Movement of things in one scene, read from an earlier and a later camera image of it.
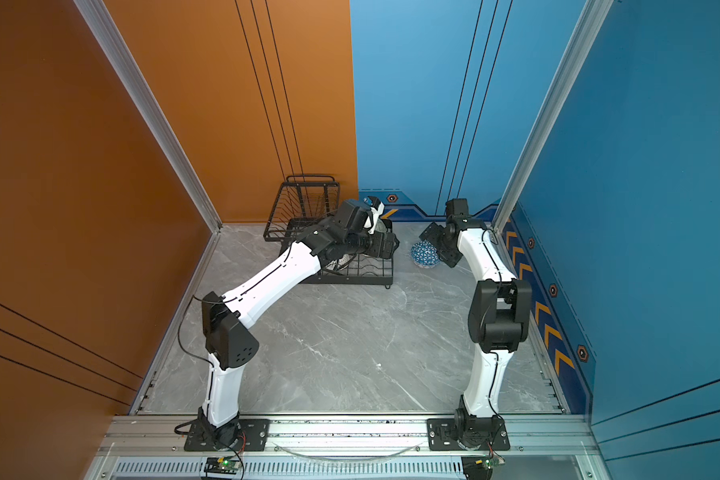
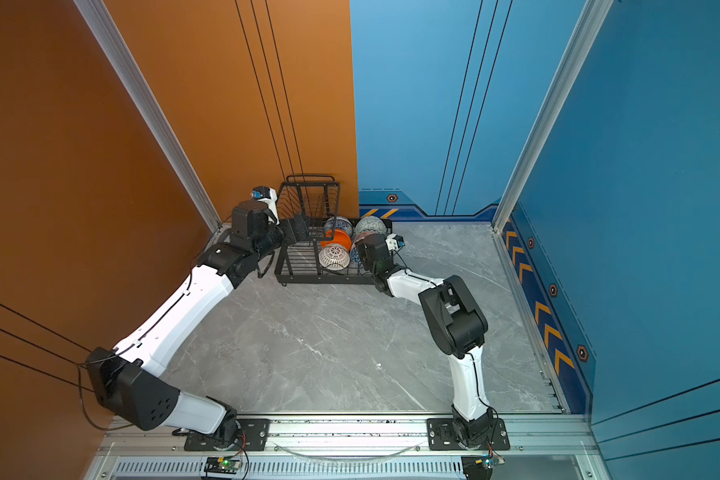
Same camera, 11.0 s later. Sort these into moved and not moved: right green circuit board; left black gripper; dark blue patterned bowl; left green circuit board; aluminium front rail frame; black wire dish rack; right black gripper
Moved: left black gripper; dark blue patterned bowl; right black gripper
Not moved: left green circuit board; black wire dish rack; aluminium front rail frame; right green circuit board
